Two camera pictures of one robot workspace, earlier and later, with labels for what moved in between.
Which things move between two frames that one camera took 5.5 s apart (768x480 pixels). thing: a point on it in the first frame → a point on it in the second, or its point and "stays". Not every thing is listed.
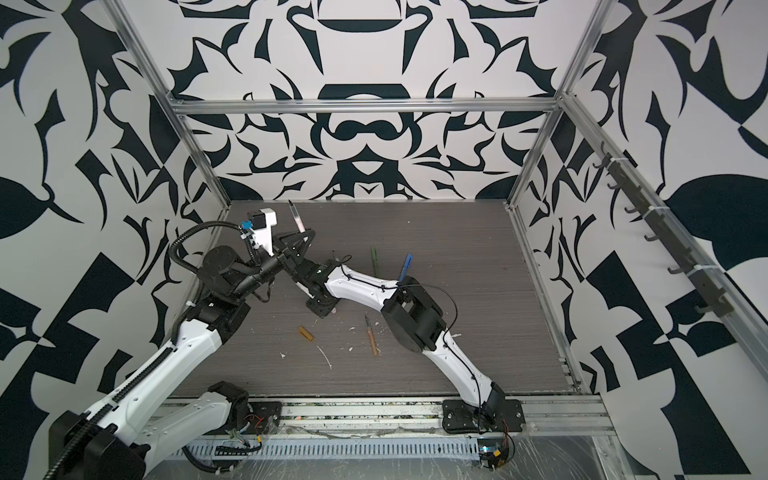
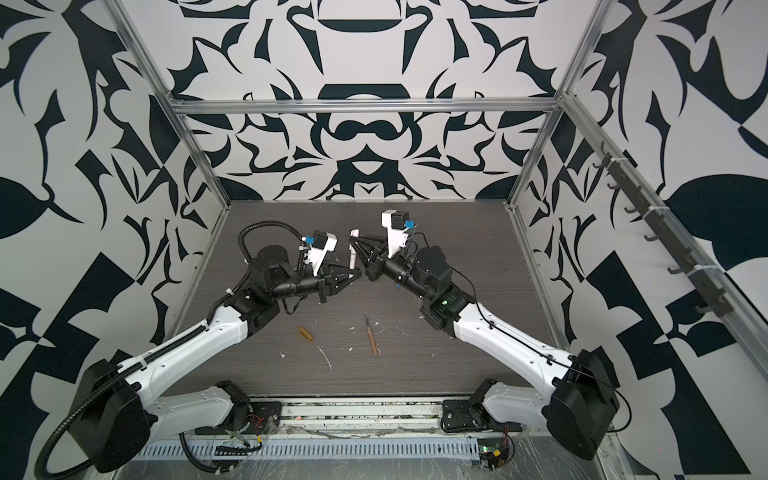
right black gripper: x=313 y=308 → x=381 y=263
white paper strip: x=330 y=366 stays
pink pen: x=298 y=221 → x=354 y=232
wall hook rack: x=666 y=232 stays
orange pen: x=372 y=340 stays
